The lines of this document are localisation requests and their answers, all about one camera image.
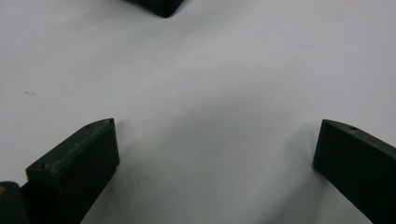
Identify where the dark block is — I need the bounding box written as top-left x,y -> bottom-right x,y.
123,0 -> 185,19

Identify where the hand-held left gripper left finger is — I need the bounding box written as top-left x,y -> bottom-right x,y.
20,118 -> 120,224

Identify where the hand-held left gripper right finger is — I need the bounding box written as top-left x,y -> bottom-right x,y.
312,119 -> 396,224

